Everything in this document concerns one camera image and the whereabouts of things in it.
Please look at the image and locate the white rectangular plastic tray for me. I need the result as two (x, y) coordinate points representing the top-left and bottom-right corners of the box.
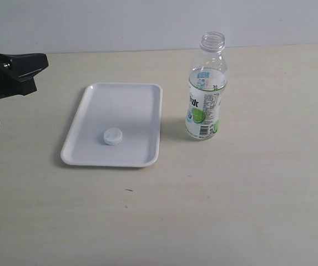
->
(60, 83), (163, 168)

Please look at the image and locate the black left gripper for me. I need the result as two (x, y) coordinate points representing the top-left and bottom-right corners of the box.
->
(0, 53), (49, 99)

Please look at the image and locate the white bottle cap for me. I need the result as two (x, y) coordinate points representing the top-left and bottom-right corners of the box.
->
(103, 127), (123, 146)

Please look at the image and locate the clear labelled drink bottle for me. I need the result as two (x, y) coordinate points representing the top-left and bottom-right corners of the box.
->
(185, 32), (228, 140)

